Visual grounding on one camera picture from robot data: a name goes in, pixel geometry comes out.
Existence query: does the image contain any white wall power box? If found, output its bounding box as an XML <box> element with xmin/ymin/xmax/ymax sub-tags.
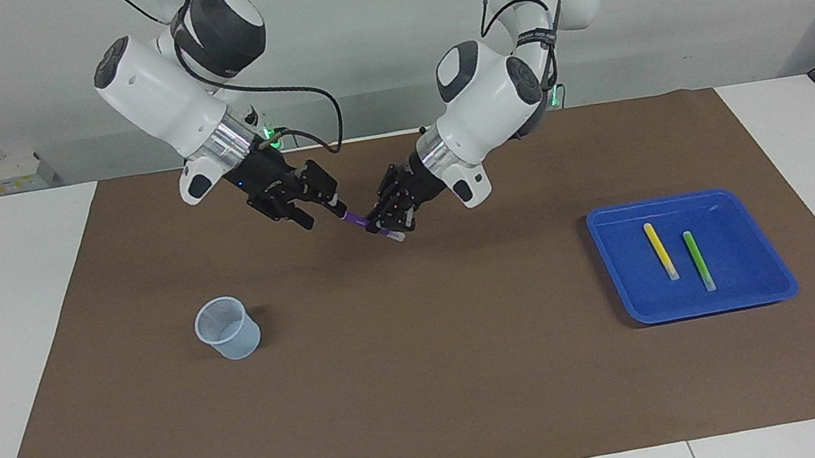
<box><xmin>0</xmin><ymin>149</ymin><xmax>58</xmax><ymax>196</ymax></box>

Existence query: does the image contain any purple marker pen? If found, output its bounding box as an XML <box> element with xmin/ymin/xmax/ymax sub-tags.
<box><xmin>340</xmin><ymin>199</ymin><xmax>408</xmax><ymax>252</ymax></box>

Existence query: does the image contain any blue plastic tray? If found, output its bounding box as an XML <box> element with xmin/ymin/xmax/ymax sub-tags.
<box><xmin>585</xmin><ymin>178</ymin><xmax>801</xmax><ymax>333</ymax></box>

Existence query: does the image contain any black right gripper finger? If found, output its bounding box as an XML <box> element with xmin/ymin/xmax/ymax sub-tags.
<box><xmin>321</xmin><ymin>190</ymin><xmax>350</xmax><ymax>221</ymax></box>
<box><xmin>288</xmin><ymin>205</ymin><xmax>317</xmax><ymax>233</ymax></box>

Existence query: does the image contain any translucent plastic cup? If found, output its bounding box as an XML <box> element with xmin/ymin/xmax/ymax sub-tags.
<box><xmin>190</xmin><ymin>291</ymin><xmax>265</xmax><ymax>366</ymax></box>

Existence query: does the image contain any green marker pen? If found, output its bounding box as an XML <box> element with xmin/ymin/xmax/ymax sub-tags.
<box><xmin>682</xmin><ymin>228</ymin><xmax>717</xmax><ymax>295</ymax></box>

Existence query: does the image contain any yellow marker pen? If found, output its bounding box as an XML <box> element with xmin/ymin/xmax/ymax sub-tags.
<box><xmin>642</xmin><ymin>220</ymin><xmax>681</xmax><ymax>285</ymax></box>

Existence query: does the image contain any brown table mat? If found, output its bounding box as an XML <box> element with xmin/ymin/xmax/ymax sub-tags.
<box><xmin>0</xmin><ymin>69</ymin><xmax>815</xmax><ymax>458</ymax></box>

